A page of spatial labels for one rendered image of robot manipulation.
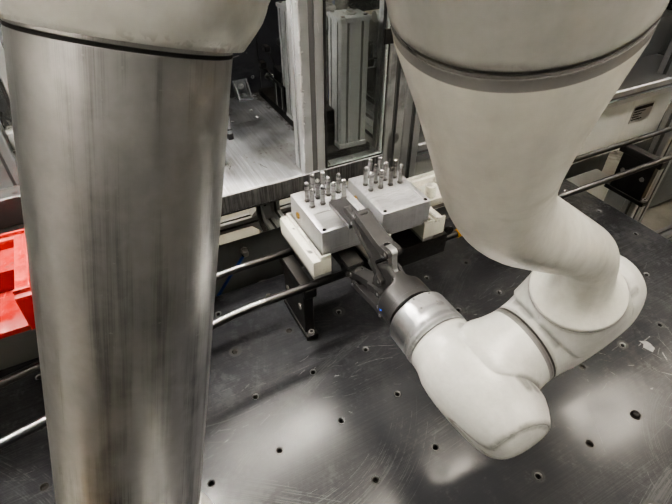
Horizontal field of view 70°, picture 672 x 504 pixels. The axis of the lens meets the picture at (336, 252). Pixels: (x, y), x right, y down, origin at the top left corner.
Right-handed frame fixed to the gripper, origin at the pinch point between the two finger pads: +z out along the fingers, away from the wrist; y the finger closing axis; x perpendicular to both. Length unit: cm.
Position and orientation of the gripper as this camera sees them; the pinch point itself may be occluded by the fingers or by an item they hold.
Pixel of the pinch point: (344, 230)
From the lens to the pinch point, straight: 78.9
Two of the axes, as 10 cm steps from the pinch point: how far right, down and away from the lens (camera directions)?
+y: 0.0, -7.5, -6.6
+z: -4.6, -5.8, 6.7
